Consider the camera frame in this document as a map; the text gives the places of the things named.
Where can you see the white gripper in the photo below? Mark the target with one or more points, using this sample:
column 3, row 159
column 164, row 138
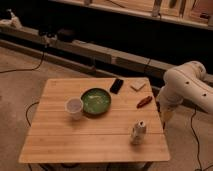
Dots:
column 167, row 101

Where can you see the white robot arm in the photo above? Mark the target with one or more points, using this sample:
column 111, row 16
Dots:
column 185, row 81

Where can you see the white can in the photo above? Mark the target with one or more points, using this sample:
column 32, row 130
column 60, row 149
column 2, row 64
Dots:
column 138, row 132

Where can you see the black rectangular block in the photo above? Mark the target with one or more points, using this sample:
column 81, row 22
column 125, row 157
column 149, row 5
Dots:
column 116, row 86

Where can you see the wooden table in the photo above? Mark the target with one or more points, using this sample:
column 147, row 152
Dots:
column 55, row 138

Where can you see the black device on ledge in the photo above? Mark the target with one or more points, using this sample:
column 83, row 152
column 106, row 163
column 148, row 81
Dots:
column 66, row 35

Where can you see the white object on ledge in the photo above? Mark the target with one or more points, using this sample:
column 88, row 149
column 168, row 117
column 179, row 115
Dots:
column 13, row 21

